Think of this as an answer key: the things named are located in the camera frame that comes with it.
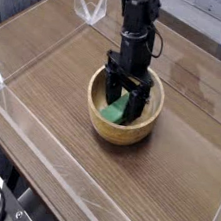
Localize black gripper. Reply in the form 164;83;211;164
105;50;154;123

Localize green rectangular block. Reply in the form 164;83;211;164
100;93;129;125

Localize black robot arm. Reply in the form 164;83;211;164
100;0;161;124

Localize brown wooden bowl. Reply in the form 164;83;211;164
87;67;165;146

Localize grey metal clamp plate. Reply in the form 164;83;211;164
2;184;32;221

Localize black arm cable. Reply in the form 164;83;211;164
142;21;168;60

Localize clear acrylic corner bracket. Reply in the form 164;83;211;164
73;0;108;26

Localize clear acrylic barrier wall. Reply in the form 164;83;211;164
0;61;221;221

